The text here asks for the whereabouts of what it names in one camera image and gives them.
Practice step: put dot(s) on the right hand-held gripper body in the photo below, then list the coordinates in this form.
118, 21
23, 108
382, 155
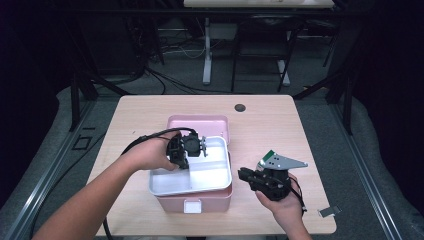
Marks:
276, 185

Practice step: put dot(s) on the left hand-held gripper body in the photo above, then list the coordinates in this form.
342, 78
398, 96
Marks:
186, 145

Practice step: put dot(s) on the green medicine box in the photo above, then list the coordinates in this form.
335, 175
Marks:
269, 154

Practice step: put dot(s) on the white divided tray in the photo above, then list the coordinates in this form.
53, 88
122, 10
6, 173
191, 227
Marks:
210, 176

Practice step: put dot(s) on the pink storage box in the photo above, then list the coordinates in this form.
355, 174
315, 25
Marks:
213, 200

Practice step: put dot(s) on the person's right hand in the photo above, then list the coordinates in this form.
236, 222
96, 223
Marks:
288, 210

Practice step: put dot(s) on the person's left hand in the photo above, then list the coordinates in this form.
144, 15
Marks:
150, 153

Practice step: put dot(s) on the grey metal table clip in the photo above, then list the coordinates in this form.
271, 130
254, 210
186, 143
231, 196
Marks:
330, 211

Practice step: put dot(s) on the dark round table grommet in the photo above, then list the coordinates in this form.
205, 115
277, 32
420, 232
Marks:
240, 107

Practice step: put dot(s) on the white standing desk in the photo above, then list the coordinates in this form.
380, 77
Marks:
207, 50

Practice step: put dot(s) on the black metal stand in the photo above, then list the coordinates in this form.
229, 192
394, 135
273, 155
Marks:
75, 100
348, 100

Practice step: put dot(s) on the black chair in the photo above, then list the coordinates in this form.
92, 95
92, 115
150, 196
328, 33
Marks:
263, 23

